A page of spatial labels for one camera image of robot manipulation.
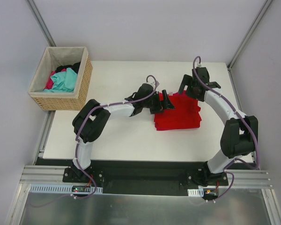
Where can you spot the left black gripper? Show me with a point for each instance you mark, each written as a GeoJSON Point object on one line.
{"type": "Point", "coordinates": [156, 103]}

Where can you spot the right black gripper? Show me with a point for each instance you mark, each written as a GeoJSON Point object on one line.
{"type": "Point", "coordinates": [202, 76]}

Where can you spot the red t shirt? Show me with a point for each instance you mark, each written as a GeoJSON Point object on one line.
{"type": "Point", "coordinates": [186, 114]}

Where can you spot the wicker basket with cloth liner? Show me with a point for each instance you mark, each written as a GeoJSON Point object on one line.
{"type": "Point", "coordinates": [52, 58]}

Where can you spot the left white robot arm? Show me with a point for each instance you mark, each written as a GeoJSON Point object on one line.
{"type": "Point", "coordinates": [93, 117]}

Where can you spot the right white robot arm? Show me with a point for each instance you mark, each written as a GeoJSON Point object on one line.
{"type": "Point", "coordinates": [240, 133]}

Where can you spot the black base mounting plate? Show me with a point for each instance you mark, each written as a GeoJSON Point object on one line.
{"type": "Point", "coordinates": [140, 177]}

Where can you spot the black t shirt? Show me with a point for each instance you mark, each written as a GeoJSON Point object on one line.
{"type": "Point", "coordinates": [75, 67]}

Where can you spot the teal t shirt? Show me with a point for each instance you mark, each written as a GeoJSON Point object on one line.
{"type": "Point", "coordinates": [67, 84]}

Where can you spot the pink t shirt in basket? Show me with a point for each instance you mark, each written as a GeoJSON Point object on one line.
{"type": "Point", "coordinates": [53, 81]}

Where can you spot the right white cable duct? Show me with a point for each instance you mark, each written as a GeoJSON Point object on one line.
{"type": "Point", "coordinates": [195, 192]}

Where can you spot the white cable duct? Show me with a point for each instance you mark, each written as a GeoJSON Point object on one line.
{"type": "Point", "coordinates": [64, 189]}
{"type": "Point", "coordinates": [195, 192]}

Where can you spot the aluminium frame rail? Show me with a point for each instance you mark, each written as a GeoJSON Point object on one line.
{"type": "Point", "coordinates": [251, 179]}

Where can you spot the left white cable duct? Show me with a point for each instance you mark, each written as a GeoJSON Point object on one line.
{"type": "Point", "coordinates": [64, 189]}

